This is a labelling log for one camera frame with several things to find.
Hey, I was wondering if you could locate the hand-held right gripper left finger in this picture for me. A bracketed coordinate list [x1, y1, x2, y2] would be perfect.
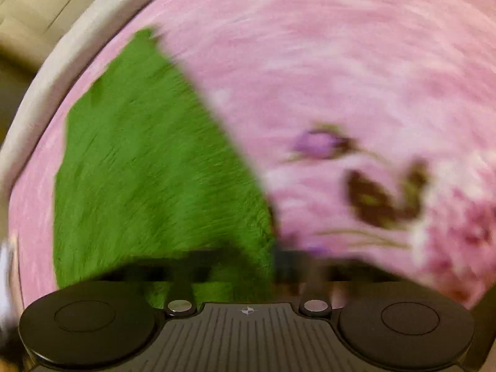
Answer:
[112, 250, 212, 317]

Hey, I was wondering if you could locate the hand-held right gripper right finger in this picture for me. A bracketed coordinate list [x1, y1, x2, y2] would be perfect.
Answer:
[273, 249, 401, 317]

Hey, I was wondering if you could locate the green knitted sweater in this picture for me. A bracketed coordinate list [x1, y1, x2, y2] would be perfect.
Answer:
[52, 27, 278, 309]

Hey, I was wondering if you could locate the pink floral blanket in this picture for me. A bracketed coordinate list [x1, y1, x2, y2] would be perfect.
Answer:
[8, 0, 496, 311]

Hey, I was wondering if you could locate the white ribbed quilt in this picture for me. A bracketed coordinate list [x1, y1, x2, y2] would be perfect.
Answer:
[0, 0, 156, 212]

